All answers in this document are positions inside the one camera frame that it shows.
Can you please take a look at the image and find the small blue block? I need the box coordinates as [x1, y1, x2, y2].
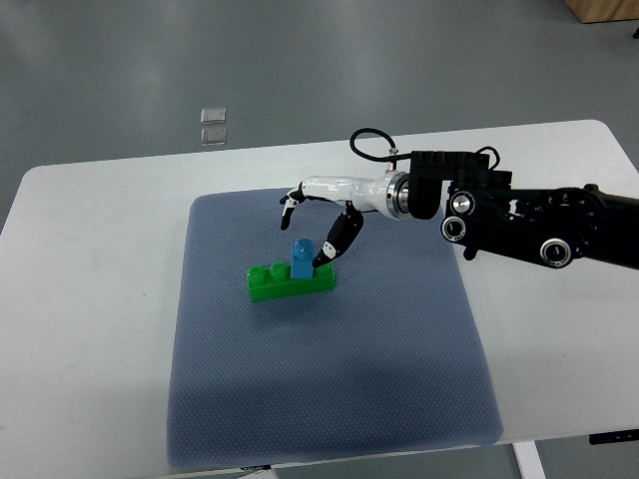
[290, 239, 315, 279]

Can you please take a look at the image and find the blue-grey textured mat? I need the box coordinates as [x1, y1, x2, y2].
[167, 190, 503, 469]

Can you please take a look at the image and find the wooden box corner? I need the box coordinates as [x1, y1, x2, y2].
[564, 0, 639, 24]

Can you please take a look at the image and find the black table control panel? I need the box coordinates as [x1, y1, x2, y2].
[588, 429, 639, 445]

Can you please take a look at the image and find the upper metal floor plate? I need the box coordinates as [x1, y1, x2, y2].
[200, 106, 227, 125]

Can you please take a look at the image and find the white table leg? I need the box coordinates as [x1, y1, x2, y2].
[512, 441, 546, 479]

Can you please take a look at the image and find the long green block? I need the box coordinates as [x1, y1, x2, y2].
[247, 262, 335, 302]

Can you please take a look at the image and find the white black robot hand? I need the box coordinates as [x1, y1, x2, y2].
[280, 171, 409, 268]

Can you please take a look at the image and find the black cable loop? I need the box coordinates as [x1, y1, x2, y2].
[348, 128, 413, 174]

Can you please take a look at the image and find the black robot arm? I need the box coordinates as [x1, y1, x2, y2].
[385, 147, 638, 268]

